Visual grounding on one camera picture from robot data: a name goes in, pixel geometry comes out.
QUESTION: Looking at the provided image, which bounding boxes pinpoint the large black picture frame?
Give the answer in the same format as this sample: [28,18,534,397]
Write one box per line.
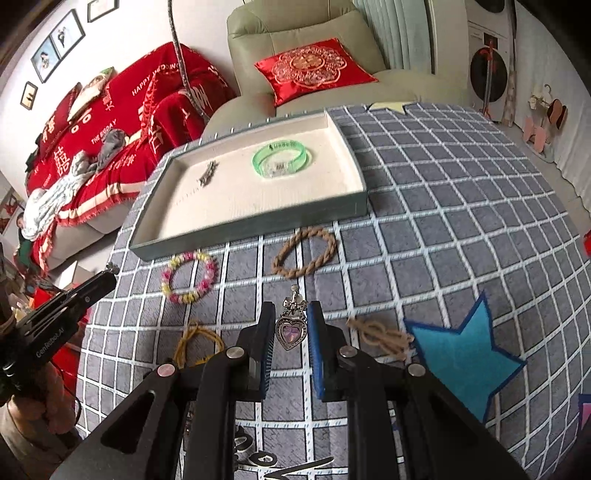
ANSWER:
[50,9,86,58]

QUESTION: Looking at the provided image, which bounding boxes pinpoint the pink yellow beaded bracelet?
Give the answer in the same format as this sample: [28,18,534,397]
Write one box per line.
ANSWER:
[160,251,218,305]

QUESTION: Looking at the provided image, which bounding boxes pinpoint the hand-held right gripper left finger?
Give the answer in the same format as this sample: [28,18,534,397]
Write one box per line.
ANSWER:
[81,301,278,480]

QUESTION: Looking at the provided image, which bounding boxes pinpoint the green translucent bangle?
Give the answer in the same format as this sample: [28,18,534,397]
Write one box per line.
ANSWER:
[252,140,312,179]

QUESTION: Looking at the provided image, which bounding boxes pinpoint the red blanket sofa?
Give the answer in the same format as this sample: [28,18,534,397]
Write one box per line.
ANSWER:
[25,44,238,273]

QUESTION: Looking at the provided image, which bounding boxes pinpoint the beige leather armchair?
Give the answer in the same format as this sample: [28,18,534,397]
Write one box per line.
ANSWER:
[202,0,469,139]

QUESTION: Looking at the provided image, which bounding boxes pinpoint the pale blue pleated curtain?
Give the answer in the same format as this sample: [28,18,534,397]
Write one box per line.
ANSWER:
[353,0,437,75]

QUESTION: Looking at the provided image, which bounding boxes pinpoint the beige looped hair clip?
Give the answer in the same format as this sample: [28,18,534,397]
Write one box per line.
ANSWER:
[346,318,415,361]

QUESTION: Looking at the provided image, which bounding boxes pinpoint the small black picture frame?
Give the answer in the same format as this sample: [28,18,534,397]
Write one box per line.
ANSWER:
[88,0,120,23]

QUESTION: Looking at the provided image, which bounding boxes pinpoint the white dryer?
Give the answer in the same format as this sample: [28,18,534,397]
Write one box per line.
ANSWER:
[471,0,514,19]

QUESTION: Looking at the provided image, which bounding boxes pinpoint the yellow hair tie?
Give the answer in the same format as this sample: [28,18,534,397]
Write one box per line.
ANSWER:
[174,322,225,367]

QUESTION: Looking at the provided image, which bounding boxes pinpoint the brown braided rope bracelet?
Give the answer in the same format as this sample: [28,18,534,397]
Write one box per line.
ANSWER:
[271,226,338,280]

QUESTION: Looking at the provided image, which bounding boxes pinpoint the grey braided cable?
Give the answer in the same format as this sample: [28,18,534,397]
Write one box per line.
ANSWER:
[168,0,211,125]

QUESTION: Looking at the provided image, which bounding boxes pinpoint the white washing machine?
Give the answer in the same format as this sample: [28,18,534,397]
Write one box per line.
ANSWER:
[466,18,515,123]

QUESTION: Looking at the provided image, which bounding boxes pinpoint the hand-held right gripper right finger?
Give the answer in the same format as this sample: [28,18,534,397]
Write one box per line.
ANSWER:
[307,300,529,480]

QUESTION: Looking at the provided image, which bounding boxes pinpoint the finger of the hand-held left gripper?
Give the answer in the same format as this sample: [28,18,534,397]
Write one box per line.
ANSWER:
[60,271,119,320]

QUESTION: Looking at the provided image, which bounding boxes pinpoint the red handled stick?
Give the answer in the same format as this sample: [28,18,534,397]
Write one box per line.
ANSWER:
[482,39,497,117]

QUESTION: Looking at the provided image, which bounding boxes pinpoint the white box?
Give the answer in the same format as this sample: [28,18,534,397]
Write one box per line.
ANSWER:
[50,263,81,292]

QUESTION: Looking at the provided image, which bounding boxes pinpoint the red embroidered satin cushion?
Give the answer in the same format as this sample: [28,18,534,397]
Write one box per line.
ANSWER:
[254,38,379,107]

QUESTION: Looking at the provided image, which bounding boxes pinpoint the person's left forearm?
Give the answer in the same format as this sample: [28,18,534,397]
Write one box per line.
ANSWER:
[0,364,81,480]

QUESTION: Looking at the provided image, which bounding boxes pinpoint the grey garment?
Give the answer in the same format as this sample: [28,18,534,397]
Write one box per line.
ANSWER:
[95,129,127,171]

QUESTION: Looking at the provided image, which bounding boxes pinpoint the white green printed pillow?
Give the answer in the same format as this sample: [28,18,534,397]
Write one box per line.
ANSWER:
[68,67,115,121]

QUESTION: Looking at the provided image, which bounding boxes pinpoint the beige sofa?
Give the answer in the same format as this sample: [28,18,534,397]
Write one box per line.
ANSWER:
[46,215,139,273]

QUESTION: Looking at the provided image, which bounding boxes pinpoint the silver heart pendant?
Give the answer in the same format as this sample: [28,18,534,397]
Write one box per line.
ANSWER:
[276,285,308,352]

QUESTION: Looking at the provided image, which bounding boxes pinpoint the dark red velvet pillow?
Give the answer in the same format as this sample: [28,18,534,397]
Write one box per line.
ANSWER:
[141,78,237,155]

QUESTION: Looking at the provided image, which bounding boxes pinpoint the hanger with pink slippers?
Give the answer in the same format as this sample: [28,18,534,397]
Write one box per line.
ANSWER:
[523,85,568,163]

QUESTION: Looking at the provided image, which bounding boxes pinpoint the grey shallow tray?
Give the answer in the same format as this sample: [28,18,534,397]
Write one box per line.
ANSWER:
[129,108,368,263]

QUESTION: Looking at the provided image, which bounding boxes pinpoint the pale grey crumpled clothes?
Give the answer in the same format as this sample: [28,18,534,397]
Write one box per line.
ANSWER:
[21,152,95,241]

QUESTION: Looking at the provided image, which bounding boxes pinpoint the leaning photo print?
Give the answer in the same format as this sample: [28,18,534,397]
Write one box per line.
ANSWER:
[0,187,25,237]

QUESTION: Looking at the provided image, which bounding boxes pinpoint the white curtain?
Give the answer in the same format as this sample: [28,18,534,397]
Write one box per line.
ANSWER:
[515,0,591,222]

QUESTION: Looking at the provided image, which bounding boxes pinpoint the red tasselled pillow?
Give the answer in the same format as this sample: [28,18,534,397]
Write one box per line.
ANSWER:
[39,83,81,158]

